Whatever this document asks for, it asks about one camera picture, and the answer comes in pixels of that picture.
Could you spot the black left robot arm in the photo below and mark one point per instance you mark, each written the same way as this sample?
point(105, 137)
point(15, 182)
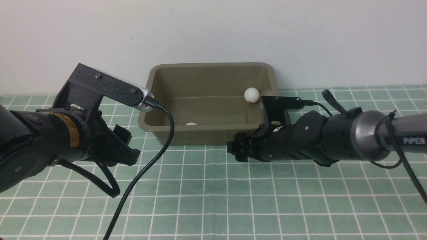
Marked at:
point(31, 141)

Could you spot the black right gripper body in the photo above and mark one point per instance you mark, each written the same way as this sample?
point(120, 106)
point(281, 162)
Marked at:
point(273, 143)

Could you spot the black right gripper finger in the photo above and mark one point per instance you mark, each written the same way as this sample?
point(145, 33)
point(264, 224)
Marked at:
point(241, 147)

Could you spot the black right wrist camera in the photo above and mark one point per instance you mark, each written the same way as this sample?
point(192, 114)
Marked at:
point(276, 109)

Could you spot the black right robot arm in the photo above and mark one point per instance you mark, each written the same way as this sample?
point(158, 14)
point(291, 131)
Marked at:
point(354, 134)

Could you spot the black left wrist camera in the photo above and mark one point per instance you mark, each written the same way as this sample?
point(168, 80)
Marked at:
point(86, 87)

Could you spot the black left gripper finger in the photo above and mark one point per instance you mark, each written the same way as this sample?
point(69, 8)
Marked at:
point(121, 151)

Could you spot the olive green plastic bin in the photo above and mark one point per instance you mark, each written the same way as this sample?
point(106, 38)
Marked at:
point(212, 96)

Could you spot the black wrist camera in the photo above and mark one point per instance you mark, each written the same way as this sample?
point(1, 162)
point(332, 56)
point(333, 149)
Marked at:
point(86, 87)
point(276, 109)

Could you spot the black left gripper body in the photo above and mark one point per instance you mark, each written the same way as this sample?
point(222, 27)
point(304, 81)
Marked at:
point(96, 137)

